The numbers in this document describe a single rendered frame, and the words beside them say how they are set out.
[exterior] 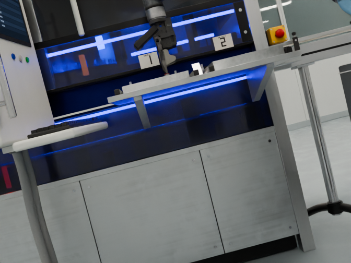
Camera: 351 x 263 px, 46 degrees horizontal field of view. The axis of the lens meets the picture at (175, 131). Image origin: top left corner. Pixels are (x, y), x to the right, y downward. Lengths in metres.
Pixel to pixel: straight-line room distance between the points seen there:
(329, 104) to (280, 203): 5.13
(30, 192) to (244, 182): 0.91
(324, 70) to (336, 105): 0.59
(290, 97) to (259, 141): 4.91
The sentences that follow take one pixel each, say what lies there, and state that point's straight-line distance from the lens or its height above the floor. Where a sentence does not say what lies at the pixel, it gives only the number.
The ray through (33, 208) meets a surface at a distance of 1.72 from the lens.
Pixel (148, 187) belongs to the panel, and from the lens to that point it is 1.88.
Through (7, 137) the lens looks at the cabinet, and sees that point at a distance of 1.42.
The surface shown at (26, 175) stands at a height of 0.68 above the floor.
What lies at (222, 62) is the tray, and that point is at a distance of 1.50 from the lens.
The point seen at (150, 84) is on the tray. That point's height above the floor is 0.90.
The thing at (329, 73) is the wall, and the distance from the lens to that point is 7.05.
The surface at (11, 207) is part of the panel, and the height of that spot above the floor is 0.54.
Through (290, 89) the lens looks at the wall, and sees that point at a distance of 6.81.
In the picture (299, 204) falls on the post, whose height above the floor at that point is 0.22.
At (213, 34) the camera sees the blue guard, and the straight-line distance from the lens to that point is 1.90.
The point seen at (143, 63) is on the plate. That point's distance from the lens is 1.86.
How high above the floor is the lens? 0.79
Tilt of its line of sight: 3 degrees down
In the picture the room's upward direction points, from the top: 14 degrees counter-clockwise
